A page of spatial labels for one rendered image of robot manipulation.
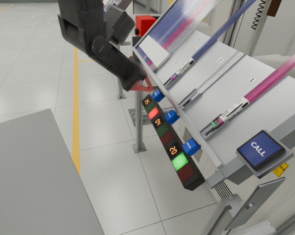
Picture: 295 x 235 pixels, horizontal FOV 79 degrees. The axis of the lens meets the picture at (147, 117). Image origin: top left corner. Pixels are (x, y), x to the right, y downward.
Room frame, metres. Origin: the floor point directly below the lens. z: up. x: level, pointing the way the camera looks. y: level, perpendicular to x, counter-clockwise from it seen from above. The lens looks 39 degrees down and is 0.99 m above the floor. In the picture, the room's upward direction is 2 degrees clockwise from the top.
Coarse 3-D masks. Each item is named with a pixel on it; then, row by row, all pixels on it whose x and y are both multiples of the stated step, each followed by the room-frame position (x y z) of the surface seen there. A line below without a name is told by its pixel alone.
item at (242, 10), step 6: (252, 0) 0.55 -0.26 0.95; (246, 6) 0.54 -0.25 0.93; (240, 12) 0.54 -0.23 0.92; (234, 18) 0.53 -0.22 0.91; (228, 24) 0.53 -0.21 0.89; (222, 30) 0.52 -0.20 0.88; (216, 36) 0.52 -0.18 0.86; (210, 42) 0.52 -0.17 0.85; (204, 48) 0.51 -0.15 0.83; (198, 54) 0.51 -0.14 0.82; (174, 78) 0.49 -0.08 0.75
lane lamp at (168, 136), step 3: (168, 132) 0.34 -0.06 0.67; (165, 135) 0.34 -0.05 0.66; (168, 135) 0.34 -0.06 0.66; (171, 135) 0.33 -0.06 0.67; (162, 138) 0.34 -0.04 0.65; (165, 138) 0.33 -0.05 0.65; (168, 138) 0.33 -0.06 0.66; (171, 138) 0.32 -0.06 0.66; (162, 141) 0.33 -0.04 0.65; (165, 141) 0.33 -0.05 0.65; (168, 141) 0.32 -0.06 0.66
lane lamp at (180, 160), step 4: (180, 156) 0.27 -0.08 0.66; (184, 156) 0.26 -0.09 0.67; (172, 160) 0.27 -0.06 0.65; (176, 160) 0.26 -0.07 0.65; (180, 160) 0.26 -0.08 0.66; (184, 160) 0.26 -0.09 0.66; (176, 164) 0.26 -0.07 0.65; (180, 164) 0.25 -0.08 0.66; (184, 164) 0.25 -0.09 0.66; (176, 168) 0.25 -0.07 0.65
